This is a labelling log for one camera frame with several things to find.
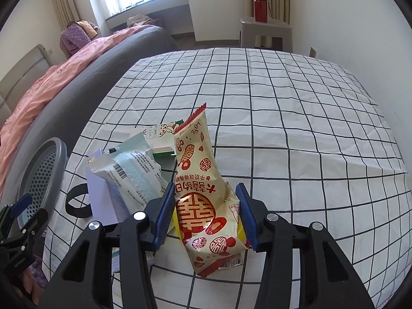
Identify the grey bed headboard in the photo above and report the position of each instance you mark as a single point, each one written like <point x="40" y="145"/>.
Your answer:
<point x="19" y="70"/>

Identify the purple quilted bag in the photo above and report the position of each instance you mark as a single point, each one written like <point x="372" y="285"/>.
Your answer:
<point x="75" y="35"/>

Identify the cream red-print snack bag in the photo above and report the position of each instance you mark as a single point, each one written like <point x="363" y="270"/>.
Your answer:
<point x="196" y="212"/>

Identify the grey perforated waste basket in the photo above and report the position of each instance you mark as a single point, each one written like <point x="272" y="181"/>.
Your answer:
<point x="48" y="154"/>

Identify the grey plastic stool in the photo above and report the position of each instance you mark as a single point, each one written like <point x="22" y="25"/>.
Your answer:
<point x="267" y="30"/>

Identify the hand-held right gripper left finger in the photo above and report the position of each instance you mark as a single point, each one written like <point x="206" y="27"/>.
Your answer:
<point x="164" y="212"/>

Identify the grey window ledge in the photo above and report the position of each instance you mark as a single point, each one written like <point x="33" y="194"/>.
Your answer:
<point x="154" y="6"/>

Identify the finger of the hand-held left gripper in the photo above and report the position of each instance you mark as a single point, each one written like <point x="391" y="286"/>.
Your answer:
<point x="20" y="204"/>
<point x="33" y="225"/>

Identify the person's left hand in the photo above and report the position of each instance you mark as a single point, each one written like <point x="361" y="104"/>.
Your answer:
<point x="29" y="286"/>

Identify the lavender paper box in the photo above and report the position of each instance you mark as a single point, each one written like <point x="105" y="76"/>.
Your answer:
<point x="103" y="199"/>

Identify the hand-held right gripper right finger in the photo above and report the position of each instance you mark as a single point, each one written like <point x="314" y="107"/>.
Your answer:
<point x="246" y="215"/>

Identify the grey-sheeted bed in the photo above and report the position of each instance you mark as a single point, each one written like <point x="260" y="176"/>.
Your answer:
<point x="96" y="70"/>

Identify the beige cloth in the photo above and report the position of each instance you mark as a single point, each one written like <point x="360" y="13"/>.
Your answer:
<point x="138" y="21"/>

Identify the teal white plastic packet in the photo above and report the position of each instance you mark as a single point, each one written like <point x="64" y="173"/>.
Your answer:
<point x="135" y="170"/>

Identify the white green carton box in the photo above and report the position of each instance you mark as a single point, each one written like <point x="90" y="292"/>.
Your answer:
<point x="157" y="133"/>

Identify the red water bottle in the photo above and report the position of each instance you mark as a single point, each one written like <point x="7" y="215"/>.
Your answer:
<point x="260" y="8"/>

